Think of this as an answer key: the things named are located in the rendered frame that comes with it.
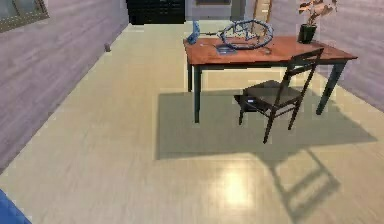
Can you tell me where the brown wooden table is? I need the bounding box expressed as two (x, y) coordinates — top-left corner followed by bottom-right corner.
(182, 35), (359, 124)

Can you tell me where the dark wooden chair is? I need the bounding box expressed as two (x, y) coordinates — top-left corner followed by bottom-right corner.
(233, 47), (325, 145)

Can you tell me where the black chest of drawers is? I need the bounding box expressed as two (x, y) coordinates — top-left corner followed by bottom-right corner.
(125, 0), (186, 26)

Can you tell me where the wooden ladder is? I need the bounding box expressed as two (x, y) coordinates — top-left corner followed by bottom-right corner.
(251, 0), (273, 24)

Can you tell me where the house plant in black pot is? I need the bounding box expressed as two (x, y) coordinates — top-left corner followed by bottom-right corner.
(297, 0), (338, 45)

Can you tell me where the framed window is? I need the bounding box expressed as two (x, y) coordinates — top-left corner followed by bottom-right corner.
(0, 0), (50, 34)

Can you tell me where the blue cloth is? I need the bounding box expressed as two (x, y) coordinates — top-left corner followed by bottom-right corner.
(0, 188), (33, 224)

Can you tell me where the blue wire ring sculpture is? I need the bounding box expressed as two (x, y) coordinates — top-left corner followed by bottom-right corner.
(217, 19), (275, 51)

